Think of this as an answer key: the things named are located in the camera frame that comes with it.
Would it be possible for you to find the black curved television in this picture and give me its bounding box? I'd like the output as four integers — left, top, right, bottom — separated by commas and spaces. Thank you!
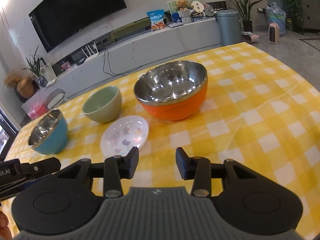
29, 0, 126, 52

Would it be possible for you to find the grey blue trash bin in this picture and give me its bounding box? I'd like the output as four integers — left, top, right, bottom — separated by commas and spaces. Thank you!
215, 10, 242, 46

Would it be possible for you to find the blue water bottle bag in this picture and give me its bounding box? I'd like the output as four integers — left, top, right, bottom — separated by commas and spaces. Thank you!
265, 2, 287, 36

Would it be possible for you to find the small white sticker plate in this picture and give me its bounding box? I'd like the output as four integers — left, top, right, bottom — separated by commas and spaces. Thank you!
100, 115, 149, 157

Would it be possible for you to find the brown teddy bear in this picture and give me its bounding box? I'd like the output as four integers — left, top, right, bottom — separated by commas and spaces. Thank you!
176, 0, 189, 11

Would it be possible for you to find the person left hand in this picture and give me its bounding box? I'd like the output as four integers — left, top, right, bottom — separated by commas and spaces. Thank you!
0, 211, 12, 240

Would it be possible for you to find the yellow checkered tablecloth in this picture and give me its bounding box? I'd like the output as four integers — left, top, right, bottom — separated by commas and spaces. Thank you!
4, 42, 320, 239

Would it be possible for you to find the pink plastic box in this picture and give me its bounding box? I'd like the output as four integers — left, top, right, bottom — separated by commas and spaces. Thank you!
28, 102, 48, 120

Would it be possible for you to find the green ceramic bowl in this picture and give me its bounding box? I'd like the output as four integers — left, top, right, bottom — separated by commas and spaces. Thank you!
82, 86, 122, 123

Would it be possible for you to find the orange steel bowl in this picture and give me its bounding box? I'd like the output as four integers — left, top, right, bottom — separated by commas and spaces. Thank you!
133, 60, 208, 121

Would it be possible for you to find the potted snake plant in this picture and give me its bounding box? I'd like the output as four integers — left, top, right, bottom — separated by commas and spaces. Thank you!
229, 0, 263, 32

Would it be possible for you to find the white wifi router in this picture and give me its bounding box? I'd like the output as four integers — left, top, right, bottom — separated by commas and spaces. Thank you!
81, 41, 99, 62

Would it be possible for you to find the black power cable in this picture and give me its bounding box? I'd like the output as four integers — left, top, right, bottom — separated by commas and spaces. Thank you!
102, 45, 133, 77

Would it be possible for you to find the blue glass vase plant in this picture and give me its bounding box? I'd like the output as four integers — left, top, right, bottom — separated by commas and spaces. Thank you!
23, 46, 48, 88

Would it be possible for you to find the brown ceramic vase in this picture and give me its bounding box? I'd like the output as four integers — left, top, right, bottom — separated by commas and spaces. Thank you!
17, 77, 35, 99

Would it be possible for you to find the blue steel bowl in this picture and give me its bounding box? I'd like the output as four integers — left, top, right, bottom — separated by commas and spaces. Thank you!
28, 108, 68, 155

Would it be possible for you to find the blue snack bag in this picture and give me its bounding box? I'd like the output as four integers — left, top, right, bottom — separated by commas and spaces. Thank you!
147, 9, 165, 31

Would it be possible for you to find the white tv console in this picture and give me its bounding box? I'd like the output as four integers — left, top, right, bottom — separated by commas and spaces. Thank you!
22, 18, 221, 112

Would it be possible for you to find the pink small heater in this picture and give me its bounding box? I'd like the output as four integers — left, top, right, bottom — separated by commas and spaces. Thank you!
268, 22, 280, 44

